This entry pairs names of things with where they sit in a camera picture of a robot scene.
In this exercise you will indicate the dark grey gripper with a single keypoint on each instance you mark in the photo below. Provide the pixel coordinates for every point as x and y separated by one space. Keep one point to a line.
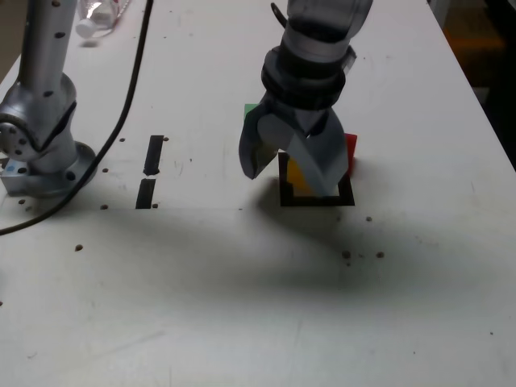
304 119

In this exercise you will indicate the yellow cube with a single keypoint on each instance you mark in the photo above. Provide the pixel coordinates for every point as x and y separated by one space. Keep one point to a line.
296 175

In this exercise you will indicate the green cube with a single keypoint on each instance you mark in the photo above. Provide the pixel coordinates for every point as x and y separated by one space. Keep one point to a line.
250 109

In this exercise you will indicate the red cube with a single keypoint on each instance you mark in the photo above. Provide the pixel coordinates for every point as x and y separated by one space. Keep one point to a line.
351 147

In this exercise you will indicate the black tape square outline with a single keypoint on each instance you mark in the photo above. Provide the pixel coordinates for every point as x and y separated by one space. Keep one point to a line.
284 199

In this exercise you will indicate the black tape strip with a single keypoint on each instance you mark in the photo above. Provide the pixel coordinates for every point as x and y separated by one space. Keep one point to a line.
153 157

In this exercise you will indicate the clear plastic bottle, white cap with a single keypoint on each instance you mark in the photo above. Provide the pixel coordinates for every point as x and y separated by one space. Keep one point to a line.
86 27

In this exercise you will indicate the small white camera box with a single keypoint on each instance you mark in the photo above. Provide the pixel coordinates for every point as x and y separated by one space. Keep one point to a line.
350 60

